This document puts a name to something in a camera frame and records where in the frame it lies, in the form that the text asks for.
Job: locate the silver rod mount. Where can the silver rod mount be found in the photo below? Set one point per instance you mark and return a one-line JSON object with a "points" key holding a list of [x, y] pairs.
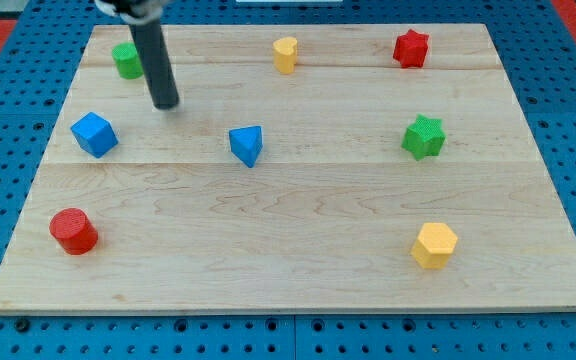
{"points": [[133, 12]]}

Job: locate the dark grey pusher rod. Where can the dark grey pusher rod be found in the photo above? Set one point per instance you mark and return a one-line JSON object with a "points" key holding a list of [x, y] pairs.
{"points": [[155, 61]]}

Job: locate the blue cube block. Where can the blue cube block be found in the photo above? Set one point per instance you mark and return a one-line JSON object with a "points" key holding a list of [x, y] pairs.
{"points": [[94, 134]]}

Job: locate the green cylinder block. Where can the green cylinder block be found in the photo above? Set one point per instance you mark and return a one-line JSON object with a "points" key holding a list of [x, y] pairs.
{"points": [[126, 59]]}

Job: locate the yellow heart block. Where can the yellow heart block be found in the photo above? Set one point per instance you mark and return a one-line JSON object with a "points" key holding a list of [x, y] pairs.
{"points": [[285, 52]]}

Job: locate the blue triangle block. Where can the blue triangle block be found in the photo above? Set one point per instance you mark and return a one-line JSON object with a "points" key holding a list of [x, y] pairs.
{"points": [[246, 144]]}

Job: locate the red cylinder block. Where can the red cylinder block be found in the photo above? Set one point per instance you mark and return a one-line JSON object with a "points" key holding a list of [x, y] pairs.
{"points": [[74, 231]]}

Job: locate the red star block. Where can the red star block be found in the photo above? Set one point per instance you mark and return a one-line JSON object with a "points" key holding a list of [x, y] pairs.
{"points": [[411, 49]]}

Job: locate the wooden board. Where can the wooden board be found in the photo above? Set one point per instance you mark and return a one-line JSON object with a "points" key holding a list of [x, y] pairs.
{"points": [[325, 220]]}

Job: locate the green star block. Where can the green star block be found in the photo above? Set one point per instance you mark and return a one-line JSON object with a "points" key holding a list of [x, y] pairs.
{"points": [[424, 137]]}

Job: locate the yellow hexagon block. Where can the yellow hexagon block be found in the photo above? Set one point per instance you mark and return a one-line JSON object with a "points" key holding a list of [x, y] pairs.
{"points": [[434, 245]]}

